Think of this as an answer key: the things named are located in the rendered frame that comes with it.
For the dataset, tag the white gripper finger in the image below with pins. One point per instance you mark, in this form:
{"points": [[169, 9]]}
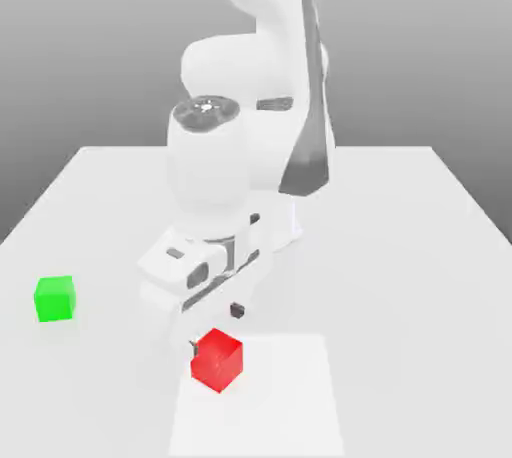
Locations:
{"points": [[193, 346], [236, 309]]}

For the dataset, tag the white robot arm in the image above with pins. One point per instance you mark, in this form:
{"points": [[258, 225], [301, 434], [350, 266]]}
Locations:
{"points": [[208, 170]]}

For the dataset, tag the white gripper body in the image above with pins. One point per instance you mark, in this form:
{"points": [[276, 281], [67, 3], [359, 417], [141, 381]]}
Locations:
{"points": [[240, 280]]}

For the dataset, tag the small green cube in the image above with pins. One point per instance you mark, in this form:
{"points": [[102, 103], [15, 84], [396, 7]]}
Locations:
{"points": [[55, 298]]}

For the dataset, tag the small red cube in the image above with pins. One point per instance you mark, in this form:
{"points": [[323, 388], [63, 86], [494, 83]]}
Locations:
{"points": [[218, 362]]}

